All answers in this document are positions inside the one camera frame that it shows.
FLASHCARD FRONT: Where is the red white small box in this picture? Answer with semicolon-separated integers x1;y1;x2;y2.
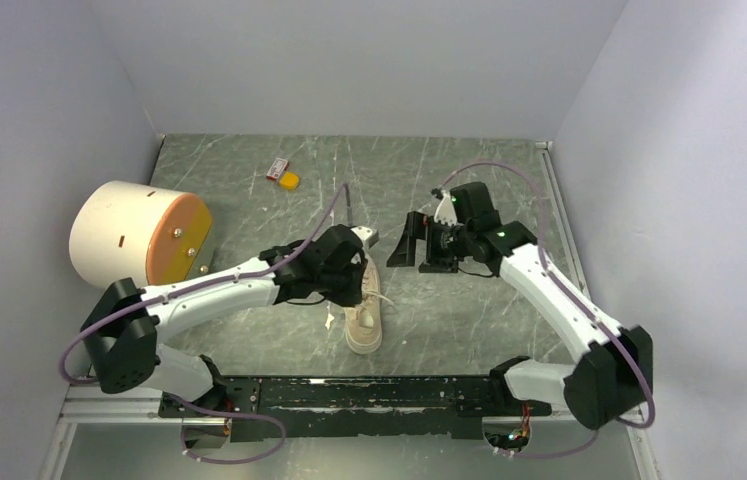
265;157;289;182

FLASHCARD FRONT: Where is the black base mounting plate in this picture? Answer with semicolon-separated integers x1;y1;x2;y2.
159;374;553;444

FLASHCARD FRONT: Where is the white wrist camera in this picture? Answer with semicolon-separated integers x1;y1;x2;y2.
431;188;458;226
351;226;379;251

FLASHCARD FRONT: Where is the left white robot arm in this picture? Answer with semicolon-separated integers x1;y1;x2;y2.
81;225;378;416

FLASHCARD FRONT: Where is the white orange cylinder drum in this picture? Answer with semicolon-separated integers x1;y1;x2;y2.
69;181;216;289

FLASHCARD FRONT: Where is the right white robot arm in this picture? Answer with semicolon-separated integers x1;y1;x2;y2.
387;182;653;430

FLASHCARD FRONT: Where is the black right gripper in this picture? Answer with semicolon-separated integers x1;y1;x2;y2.
386;211;473;274

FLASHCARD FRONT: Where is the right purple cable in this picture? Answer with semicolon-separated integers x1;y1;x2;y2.
439;161;657;460

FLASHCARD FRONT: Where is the aluminium frame rail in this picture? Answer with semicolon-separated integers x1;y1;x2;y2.
58;376;643;425

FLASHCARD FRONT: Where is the white shoelace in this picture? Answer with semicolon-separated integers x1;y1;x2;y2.
324;287;396;337

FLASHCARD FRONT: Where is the yellow small block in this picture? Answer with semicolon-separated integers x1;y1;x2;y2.
278;171;300;190

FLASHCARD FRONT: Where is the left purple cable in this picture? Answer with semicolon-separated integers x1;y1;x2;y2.
58;183;354;465

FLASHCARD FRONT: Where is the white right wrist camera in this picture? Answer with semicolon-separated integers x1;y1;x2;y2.
431;188;458;226

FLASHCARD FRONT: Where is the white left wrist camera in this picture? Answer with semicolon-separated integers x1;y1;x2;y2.
351;226;379;251

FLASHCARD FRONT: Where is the beige canvas sneaker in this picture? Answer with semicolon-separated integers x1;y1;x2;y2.
344;259;384;355

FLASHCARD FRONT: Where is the purple cable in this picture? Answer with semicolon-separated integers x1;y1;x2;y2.
439;161;657;460
58;183;354;465

